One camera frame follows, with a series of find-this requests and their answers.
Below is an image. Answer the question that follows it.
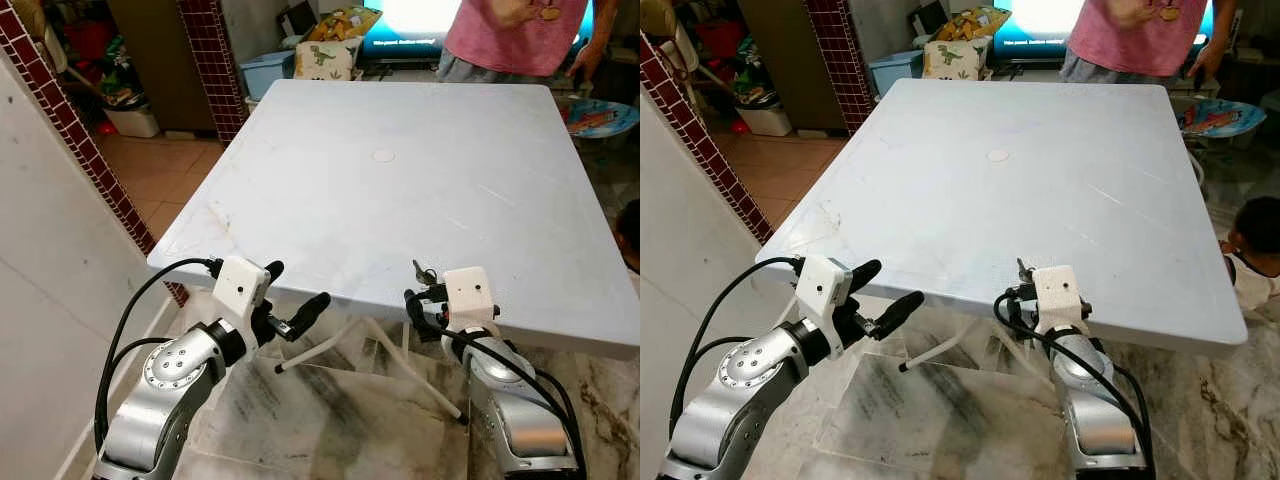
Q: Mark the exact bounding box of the white dinosaur print cushion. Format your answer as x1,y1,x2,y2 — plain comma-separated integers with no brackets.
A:
920,36,993,81
292,38,359,83

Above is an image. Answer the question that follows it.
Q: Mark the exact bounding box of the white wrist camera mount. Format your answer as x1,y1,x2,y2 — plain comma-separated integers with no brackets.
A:
212,256,273,323
795,254,854,331
1030,265,1086,331
443,266,499,326

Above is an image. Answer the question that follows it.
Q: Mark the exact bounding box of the red mosaic tile wall edge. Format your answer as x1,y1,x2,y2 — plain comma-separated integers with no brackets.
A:
0,5,191,306
640,35,776,246

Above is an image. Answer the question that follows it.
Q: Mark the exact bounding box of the red mosaic tile pillar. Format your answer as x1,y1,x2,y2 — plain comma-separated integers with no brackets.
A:
178,0,249,143
803,0,869,136

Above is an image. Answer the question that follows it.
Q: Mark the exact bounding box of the light blue plastic basin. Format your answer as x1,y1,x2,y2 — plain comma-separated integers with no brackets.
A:
238,50,297,101
866,50,926,96

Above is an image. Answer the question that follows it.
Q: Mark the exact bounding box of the yellow printed bag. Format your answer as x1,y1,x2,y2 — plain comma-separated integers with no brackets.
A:
935,5,1011,43
305,5,383,46

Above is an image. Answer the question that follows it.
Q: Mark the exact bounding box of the blue patterned plastic tub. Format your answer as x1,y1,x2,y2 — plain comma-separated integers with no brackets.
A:
1178,97,1267,139
562,97,641,139

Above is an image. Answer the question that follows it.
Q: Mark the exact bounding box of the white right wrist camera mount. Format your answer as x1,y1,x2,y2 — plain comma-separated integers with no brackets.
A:
443,266,499,326
1030,265,1086,331

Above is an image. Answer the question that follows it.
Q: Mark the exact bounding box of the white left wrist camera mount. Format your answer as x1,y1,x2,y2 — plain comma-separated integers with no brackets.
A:
212,256,273,323
795,254,854,331

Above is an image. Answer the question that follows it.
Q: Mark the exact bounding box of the white plastic bin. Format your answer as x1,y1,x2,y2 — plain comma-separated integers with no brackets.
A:
735,100,796,137
103,100,161,139

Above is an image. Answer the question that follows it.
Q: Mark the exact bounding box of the red plastic bag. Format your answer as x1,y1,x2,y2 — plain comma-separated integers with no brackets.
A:
695,15,746,59
65,18,116,61

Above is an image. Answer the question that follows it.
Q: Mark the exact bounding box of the white plastic folding table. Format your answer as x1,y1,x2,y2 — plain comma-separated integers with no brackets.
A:
147,80,641,423
757,78,1249,373

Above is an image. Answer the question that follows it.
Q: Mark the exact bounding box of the glowing television screen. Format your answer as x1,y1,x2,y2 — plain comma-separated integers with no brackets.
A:
990,0,1216,61
360,0,596,61

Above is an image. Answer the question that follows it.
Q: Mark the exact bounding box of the person in pink shirt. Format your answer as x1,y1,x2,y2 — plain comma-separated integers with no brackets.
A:
1058,0,1239,86
437,0,608,86

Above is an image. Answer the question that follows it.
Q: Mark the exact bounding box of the small dark-haired child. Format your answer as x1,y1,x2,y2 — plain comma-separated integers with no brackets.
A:
1218,196,1280,313
612,198,641,276

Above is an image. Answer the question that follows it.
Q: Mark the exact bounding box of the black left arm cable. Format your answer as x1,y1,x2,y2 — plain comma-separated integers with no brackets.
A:
93,258,223,451
668,256,806,441

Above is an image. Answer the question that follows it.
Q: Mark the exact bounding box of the brown wooden cabinet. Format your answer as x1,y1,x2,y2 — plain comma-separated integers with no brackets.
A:
105,0,216,136
740,0,846,131

